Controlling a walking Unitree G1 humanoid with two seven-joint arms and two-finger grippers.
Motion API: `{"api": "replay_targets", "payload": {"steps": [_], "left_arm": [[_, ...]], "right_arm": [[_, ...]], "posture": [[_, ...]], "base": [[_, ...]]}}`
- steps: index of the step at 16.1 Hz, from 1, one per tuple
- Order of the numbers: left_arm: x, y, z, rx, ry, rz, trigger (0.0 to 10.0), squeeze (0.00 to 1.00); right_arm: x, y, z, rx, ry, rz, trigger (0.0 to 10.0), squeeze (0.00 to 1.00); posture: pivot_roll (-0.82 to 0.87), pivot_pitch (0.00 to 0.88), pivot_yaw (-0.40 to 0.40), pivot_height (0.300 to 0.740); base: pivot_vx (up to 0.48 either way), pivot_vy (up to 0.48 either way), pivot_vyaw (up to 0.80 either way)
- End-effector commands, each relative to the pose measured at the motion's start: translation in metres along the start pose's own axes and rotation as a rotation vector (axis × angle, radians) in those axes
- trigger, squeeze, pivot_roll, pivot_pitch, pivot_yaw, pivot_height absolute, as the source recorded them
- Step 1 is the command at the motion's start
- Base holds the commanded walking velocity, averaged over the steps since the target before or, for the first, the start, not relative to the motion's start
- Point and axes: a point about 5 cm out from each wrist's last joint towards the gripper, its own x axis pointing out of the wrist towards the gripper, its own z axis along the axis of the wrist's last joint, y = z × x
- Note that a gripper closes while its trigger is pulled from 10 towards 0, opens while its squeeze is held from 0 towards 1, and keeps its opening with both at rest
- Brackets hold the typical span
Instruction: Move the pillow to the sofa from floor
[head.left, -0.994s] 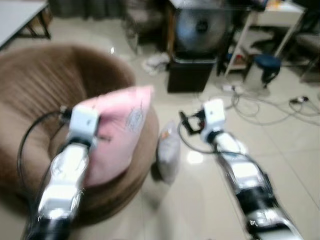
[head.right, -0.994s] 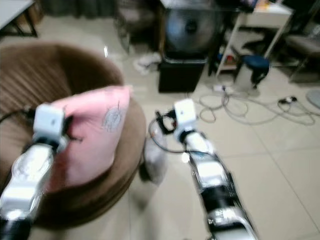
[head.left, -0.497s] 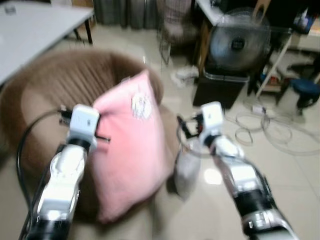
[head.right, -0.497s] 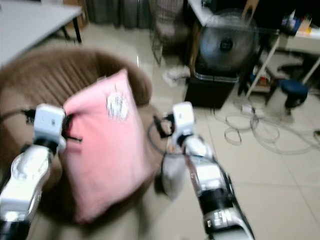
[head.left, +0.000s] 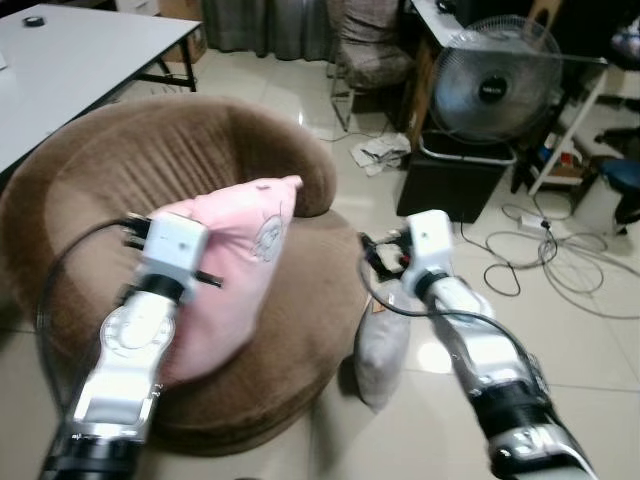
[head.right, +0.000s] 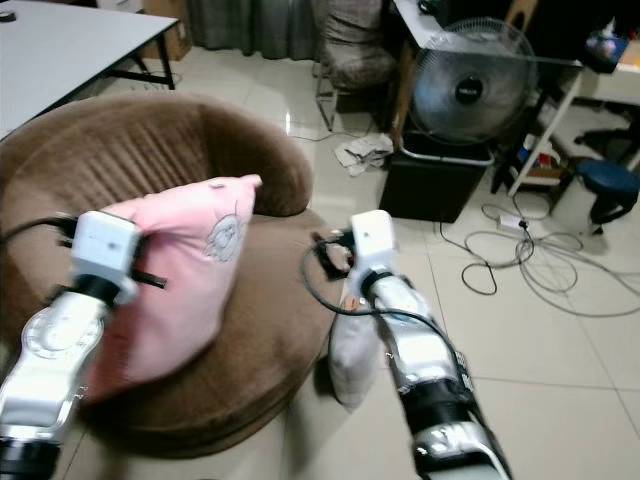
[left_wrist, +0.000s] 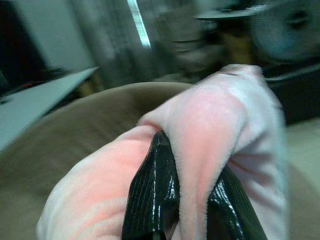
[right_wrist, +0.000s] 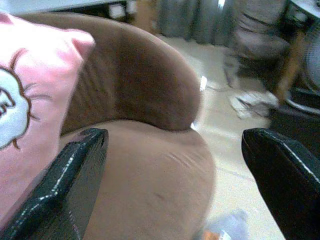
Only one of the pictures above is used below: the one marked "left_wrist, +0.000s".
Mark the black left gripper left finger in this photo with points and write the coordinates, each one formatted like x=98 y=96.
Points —
x=155 y=190

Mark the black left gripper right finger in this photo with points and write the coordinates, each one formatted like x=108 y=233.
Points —
x=232 y=212

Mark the pink plush pillow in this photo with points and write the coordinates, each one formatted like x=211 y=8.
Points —
x=212 y=120

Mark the brown fabric sofa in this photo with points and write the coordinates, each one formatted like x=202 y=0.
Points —
x=75 y=130

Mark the white flat board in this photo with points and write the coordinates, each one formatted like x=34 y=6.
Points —
x=32 y=102

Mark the grey curtain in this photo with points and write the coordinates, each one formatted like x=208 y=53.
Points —
x=110 y=37

